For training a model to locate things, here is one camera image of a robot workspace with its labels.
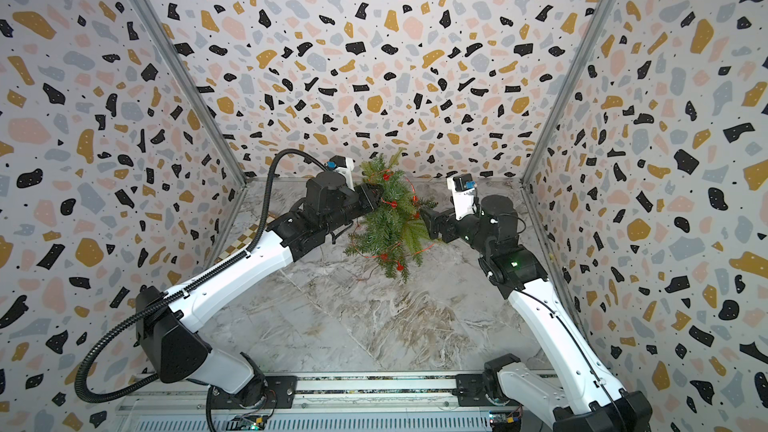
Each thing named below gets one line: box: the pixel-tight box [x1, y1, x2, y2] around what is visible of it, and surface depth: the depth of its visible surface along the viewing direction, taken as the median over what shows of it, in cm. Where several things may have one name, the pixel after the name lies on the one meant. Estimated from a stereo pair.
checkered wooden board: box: [214, 212, 277, 265], surface depth 102 cm
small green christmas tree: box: [344, 148, 438, 284], surface depth 77 cm
